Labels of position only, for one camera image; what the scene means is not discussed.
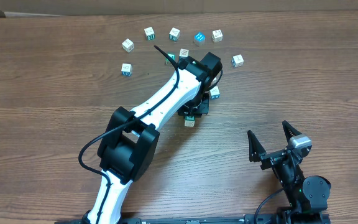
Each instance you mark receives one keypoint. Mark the wooden block far left upper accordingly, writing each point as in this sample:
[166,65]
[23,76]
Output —
[128,45]

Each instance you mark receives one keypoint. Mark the wooden block umbrella right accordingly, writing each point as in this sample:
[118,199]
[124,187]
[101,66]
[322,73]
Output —
[237,61]

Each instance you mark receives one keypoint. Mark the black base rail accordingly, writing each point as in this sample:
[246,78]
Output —
[246,219]

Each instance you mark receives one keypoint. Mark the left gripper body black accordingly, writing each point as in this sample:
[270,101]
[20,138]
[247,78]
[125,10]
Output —
[193,111]

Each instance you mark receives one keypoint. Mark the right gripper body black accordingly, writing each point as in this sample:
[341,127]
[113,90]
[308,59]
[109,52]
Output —
[276,155]

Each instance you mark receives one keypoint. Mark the green number four block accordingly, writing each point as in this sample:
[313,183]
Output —
[189,121]

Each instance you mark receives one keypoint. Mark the leaf block blue side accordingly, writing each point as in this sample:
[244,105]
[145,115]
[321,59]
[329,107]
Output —
[183,53]

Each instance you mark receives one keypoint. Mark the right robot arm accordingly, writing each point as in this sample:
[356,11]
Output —
[307,196]

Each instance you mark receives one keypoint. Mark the cardboard backdrop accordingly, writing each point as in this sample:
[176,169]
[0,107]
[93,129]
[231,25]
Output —
[118,7]

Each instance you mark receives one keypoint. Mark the wooden block top right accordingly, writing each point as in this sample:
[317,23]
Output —
[217,35]

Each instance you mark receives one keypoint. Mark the blue top wooden block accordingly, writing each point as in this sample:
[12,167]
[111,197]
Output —
[199,39]

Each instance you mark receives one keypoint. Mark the wooden block blue side left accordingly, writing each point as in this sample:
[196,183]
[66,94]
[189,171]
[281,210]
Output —
[126,69]

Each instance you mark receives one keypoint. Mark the wooden block green side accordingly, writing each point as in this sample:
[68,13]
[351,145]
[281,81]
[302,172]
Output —
[149,33]

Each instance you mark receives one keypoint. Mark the wooden block teal side top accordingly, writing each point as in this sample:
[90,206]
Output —
[174,34]

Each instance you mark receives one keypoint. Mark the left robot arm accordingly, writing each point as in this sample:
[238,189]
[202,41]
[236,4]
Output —
[128,145]

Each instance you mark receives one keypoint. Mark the wooden block blue T side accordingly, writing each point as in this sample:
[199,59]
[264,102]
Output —
[214,93]

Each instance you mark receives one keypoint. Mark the green number seven block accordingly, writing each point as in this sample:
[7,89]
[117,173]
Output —
[169,57]

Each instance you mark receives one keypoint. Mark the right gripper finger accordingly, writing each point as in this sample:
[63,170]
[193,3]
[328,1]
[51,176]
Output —
[256,150]
[292,134]

